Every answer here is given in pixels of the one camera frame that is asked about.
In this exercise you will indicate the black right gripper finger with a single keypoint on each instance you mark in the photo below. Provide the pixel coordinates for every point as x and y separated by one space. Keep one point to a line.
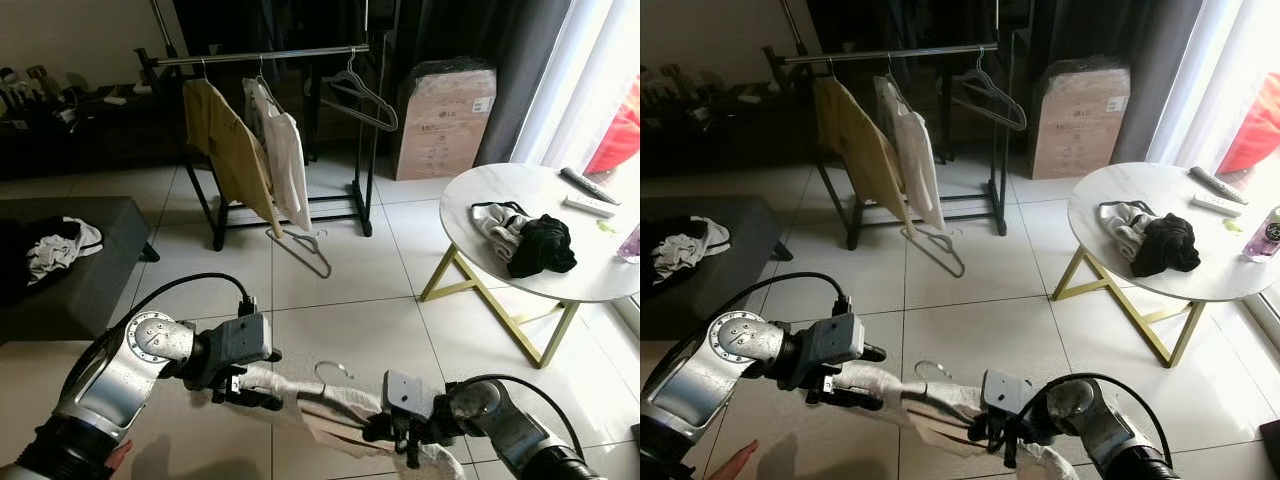
377 430
413 456
979 430
1013 456

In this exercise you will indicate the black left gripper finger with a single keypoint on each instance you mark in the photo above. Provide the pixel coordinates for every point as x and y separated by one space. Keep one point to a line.
273 353
262 400
875 352
862 400

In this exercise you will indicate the hanger with silver hook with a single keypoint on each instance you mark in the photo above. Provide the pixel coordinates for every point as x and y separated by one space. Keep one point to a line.
930 363
330 363

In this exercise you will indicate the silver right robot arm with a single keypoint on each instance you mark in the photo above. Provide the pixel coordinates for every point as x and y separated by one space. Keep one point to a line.
510 430
1100 430

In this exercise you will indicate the grey clothes hanger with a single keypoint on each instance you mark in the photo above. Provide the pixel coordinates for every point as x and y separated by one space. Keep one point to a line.
933 252
1010 98
380 101
300 253

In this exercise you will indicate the person hand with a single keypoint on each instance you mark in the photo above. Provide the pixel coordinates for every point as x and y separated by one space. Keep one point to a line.
733 465
118 457

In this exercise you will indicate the grey fabric ottoman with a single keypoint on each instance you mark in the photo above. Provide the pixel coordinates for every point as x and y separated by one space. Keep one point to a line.
745 285
110 260

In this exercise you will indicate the white ribbed garment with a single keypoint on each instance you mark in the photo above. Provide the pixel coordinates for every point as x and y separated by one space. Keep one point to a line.
60 250
690 250

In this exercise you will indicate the long white shirt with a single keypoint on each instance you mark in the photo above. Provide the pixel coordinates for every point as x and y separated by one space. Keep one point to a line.
285 160
915 160

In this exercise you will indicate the tan shirt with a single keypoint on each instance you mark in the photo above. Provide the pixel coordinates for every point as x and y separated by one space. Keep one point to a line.
860 150
230 150

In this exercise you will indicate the purple bottle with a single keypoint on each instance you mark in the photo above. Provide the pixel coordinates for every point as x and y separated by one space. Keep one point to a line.
1260 238
630 245

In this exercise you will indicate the dark wooden tv stand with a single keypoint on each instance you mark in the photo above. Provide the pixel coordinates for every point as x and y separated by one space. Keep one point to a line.
100 140
730 140

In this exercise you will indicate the round white table gold legs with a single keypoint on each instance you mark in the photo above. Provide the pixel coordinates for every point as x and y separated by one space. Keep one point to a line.
1130 185
500 185

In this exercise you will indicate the brown cardboard box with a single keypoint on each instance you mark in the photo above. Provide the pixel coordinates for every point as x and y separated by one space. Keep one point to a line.
1080 130
445 130

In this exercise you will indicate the white remote control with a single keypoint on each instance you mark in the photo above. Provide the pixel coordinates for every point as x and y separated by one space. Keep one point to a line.
588 207
1218 205

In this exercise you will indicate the grey remote control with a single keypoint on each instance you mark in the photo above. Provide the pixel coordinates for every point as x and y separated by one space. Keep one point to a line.
1218 185
588 185

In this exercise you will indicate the red cushion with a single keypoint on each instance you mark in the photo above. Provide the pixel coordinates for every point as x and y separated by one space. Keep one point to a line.
615 135
1250 130

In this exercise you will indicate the black hanging clothes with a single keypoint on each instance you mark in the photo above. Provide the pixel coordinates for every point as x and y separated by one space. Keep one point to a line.
900 25
280 25

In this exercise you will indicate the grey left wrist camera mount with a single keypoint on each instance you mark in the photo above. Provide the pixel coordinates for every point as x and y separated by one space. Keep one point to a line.
240 338
838 338

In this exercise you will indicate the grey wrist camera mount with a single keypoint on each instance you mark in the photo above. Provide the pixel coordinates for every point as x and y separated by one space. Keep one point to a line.
838 338
1008 392
408 393
240 338

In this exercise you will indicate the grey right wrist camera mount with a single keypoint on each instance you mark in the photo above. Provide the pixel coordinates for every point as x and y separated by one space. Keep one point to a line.
408 393
1008 392

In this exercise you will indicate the black clothes rack silver rail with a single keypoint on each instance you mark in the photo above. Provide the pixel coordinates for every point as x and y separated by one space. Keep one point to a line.
260 57
890 54

